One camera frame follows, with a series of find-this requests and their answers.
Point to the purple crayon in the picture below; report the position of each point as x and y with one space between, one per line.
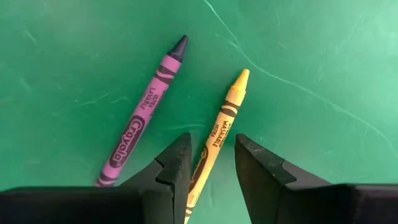
140 124

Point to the yellow crayon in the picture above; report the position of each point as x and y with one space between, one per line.
224 124

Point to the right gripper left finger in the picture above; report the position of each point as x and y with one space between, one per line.
77 207

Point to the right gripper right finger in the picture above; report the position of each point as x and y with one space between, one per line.
311 205

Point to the green table mat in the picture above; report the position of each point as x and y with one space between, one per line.
311 93

